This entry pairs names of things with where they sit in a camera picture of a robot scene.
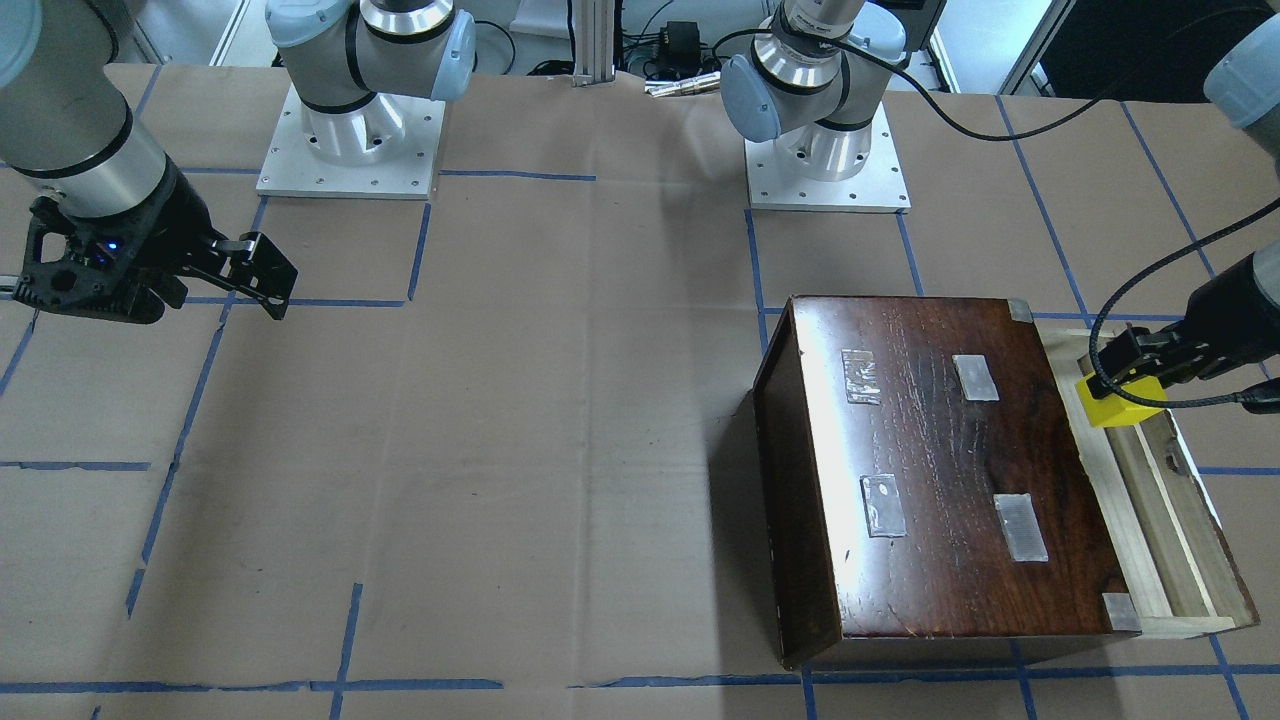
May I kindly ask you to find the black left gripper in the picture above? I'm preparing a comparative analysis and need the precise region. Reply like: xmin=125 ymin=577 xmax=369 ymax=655
xmin=1083 ymin=250 xmax=1279 ymax=386

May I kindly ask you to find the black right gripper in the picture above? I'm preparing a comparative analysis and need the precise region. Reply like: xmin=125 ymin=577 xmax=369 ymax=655
xmin=12 ymin=161 xmax=298 ymax=324

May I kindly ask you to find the yellow block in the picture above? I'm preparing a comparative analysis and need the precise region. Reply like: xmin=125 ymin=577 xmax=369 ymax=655
xmin=1075 ymin=373 xmax=1169 ymax=428

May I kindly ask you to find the light wooden drawer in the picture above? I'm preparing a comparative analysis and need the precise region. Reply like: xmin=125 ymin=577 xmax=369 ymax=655
xmin=1038 ymin=325 xmax=1260 ymax=639

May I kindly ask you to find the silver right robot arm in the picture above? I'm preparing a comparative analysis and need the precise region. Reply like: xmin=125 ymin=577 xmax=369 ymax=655
xmin=1 ymin=1 xmax=476 ymax=324

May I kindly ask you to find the dark wooden drawer cabinet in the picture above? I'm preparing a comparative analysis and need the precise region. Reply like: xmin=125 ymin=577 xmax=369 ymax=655
xmin=751 ymin=295 xmax=1139 ymax=669

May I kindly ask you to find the brown paper table cover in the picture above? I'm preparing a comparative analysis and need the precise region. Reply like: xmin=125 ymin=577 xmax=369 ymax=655
xmin=1 ymin=64 xmax=1277 ymax=719

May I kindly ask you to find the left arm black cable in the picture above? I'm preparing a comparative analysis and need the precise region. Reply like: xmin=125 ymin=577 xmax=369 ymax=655
xmin=710 ymin=5 xmax=1280 ymax=411

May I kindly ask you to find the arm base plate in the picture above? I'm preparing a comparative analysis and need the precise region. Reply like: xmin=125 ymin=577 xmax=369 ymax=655
xmin=256 ymin=88 xmax=448 ymax=201
xmin=745 ymin=105 xmax=911 ymax=213

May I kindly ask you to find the aluminium frame post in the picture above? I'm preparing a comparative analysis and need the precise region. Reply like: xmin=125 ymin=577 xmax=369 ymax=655
xmin=567 ymin=0 xmax=622 ymax=87

